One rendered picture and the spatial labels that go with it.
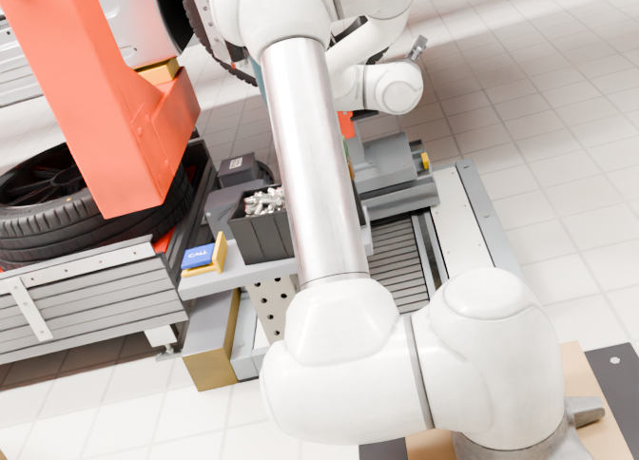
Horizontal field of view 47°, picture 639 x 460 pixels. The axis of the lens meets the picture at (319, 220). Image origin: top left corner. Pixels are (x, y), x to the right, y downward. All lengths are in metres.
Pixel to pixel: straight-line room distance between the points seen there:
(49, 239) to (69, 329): 0.26
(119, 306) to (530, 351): 1.45
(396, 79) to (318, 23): 0.53
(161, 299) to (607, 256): 1.24
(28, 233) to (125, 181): 0.48
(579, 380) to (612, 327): 0.72
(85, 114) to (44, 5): 0.26
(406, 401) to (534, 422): 0.17
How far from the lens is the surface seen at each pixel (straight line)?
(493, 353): 0.92
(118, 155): 1.83
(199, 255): 1.65
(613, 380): 1.34
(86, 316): 2.21
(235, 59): 1.90
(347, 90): 1.66
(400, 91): 1.63
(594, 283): 2.05
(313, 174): 1.03
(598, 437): 1.12
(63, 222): 2.20
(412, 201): 2.33
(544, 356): 0.96
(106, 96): 1.78
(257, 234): 1.55
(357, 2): 1.17
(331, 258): 1.00
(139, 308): 2.15
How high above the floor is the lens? 1.22
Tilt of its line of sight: 28 degrees down
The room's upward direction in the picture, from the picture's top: 18 degrees counter-clockwise
